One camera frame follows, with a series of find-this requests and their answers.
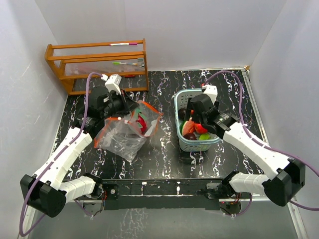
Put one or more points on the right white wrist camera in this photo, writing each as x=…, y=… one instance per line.
x=211, y=91

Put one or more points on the light blue plastic basket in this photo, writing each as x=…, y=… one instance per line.
x=180, y=101

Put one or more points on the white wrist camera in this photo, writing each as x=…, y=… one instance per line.
x=211, y=91
x=112, y=83

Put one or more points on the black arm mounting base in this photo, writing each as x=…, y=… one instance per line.
x=168, y=194

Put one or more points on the clear orange zip top bag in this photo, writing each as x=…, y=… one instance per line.
x=153, y=118

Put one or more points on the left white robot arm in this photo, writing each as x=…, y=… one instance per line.
x=45, y=190

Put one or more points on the green yellow marker pen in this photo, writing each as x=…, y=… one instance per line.
x=124, y=63

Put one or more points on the white pink marker pen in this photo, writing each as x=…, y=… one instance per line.
x=124, y=44

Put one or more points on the orange wooden shelf rack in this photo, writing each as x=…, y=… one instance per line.
x=70, y=62

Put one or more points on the dark purple mangosteen toy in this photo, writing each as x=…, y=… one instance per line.
x=181, y=113

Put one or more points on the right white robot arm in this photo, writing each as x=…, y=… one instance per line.
x=282, y=175

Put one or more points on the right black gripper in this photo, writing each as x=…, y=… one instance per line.
x=187, y=116

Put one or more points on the red green dragon fruit toy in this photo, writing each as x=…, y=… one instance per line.
x=140, y=120

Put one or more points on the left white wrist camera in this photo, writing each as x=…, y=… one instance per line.
x=112, y=83

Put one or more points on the green lime toy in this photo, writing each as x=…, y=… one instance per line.
x=205, y=136

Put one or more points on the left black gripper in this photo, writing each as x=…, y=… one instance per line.
x=128, y=104

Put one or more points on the watermelon slice toy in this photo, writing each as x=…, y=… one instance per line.
x=186, y=127

